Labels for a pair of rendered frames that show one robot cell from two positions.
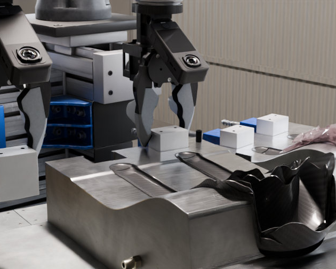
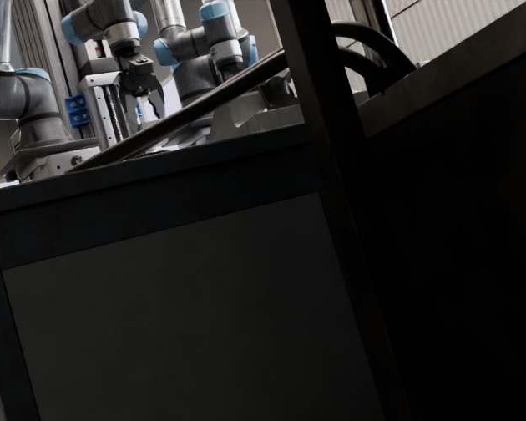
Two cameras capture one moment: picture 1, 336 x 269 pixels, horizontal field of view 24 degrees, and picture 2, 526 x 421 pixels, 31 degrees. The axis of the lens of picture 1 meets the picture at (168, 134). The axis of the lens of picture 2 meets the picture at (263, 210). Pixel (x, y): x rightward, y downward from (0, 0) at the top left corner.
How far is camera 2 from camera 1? 1.40 m
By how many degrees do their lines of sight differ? 21
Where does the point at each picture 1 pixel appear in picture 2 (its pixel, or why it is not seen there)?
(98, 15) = not seen: hidden behind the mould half
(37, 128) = (160, 110)
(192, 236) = (230, 107)
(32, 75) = (144, 68)
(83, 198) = not seen: hidden behind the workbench
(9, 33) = (133, 58)
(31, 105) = (154, 98)
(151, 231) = (220, 126)
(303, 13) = not seen: hidden behind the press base
